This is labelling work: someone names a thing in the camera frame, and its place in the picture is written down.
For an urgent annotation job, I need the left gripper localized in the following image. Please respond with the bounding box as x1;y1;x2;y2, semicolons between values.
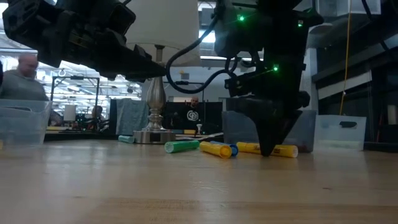
40;0;168;83

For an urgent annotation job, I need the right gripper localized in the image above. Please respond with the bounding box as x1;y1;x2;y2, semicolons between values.
223;58;312;157

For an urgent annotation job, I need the yellow highlighter with black print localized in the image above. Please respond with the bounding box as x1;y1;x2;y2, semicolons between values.
236;141;299;159

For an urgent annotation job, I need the teal highlighter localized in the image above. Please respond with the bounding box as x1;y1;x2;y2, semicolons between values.
118;134;136;144

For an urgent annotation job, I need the green highlighter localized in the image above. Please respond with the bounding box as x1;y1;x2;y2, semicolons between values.
164;139;201;154

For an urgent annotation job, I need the blue highlighter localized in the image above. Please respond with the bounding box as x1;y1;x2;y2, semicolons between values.
211;140;239;157

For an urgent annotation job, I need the grey-blue curtain panel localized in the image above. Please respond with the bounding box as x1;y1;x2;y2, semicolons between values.
115;98;149;136

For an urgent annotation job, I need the plain yellow highlighter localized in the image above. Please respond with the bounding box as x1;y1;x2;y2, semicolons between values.
199;141;233;159

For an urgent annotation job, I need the person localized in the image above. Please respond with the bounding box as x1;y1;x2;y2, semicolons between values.
0;52;50;102
173;95;203;130
90;105;106;125

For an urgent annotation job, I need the white shade silver table lamp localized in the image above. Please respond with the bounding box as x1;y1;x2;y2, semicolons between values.
124;0;200;145

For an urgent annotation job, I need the long ceiling light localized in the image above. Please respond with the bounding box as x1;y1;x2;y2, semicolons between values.
200;55;265;62

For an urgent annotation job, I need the clear plastic bin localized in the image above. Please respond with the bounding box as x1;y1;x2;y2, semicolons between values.
0;98;53;147
313;114;368;151

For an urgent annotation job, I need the grey ceiling unit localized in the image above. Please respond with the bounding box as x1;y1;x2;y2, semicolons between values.
317;0;382;16

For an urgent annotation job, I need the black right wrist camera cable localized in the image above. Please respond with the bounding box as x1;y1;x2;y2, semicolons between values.
165;14;238;95

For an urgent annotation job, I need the black rig frame with camera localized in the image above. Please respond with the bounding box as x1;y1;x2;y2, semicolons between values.
167;80;206;103

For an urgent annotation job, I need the yellow hanging cable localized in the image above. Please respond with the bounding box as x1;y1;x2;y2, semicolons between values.
338;0;353;116

